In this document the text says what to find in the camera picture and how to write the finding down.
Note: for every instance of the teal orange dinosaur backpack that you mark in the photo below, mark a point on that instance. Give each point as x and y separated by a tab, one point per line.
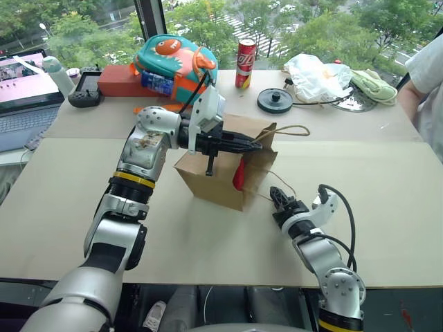
173	65

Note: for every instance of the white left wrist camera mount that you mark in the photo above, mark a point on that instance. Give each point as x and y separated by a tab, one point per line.
207	103

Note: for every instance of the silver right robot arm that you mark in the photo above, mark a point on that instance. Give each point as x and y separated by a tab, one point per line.
322	256

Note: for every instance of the black round kettle base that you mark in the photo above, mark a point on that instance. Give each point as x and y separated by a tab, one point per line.
275	102

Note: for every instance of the white bottle with teal cap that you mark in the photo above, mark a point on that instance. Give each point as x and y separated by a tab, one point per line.
59	77

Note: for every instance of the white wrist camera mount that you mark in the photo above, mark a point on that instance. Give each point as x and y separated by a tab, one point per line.
327	209
207	103

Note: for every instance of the bystander's grey trouser leg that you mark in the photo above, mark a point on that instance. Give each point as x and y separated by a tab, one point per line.
7	183

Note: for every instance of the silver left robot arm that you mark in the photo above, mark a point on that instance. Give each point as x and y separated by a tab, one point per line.
104	235

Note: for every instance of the small jar with purple lid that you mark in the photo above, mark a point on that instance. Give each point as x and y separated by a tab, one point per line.
72	73

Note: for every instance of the person's bare forearm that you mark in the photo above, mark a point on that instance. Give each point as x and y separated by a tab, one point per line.
408	100

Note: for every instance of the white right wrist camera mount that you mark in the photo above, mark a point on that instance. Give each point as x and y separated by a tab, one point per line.
327	209

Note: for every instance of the red-brown rectangular box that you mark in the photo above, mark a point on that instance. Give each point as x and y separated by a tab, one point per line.
117	81

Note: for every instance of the red soda can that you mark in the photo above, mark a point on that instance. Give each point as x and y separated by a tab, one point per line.
245	65

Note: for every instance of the light green cloth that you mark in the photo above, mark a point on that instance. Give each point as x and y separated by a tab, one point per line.
373	88

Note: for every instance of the white sneaker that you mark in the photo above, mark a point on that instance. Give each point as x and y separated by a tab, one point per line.
155	314

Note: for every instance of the white plastic bag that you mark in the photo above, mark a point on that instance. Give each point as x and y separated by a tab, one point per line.
311	77

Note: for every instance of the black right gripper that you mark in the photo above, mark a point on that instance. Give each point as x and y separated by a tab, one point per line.
294	208

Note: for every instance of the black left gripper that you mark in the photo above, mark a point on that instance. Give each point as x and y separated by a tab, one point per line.
214	143

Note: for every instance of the black window frame post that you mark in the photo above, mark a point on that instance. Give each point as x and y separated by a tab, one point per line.
404	81
149	17

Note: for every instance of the dark grey rounded shape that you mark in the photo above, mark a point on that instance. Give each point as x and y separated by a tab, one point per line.
181	307

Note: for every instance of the person in white shirt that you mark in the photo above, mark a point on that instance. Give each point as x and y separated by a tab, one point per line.
431	86

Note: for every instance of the red chili plush toy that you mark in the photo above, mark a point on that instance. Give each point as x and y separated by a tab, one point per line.
239	180

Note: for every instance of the blue packet in backpack pocket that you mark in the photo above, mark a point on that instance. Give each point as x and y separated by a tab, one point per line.
155	82

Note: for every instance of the grey laptop with pink screen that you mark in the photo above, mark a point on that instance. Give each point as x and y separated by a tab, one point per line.
27	114

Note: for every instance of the black handheld controller with screen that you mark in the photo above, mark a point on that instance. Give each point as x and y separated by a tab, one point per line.
86	84

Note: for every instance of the round metal tray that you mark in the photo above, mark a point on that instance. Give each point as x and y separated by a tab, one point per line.
356	103

